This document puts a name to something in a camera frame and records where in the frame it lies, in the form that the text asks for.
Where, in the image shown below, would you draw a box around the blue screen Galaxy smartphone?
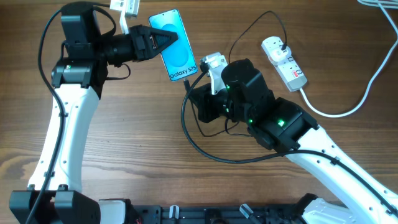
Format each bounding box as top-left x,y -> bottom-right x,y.
149,9 -> 198,82

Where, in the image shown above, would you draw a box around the black charger cable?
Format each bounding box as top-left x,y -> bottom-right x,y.
183,10 -> 289,138

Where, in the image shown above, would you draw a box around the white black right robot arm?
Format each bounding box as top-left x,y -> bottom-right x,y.
185,57 -> 397,223

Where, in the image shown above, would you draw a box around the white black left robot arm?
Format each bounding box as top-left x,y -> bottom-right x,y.
9,1 -> 178,223

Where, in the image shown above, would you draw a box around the white power strip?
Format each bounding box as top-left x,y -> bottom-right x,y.
261,36 -> 307,92

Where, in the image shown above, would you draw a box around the white power strip cord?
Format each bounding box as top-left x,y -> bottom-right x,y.
298,2 -> 398,119

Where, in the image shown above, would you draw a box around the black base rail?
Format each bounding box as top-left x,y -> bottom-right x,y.
99,198 -> 312,224

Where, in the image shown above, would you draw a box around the white cables at corner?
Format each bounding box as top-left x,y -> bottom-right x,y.
357,0 -> 398,9

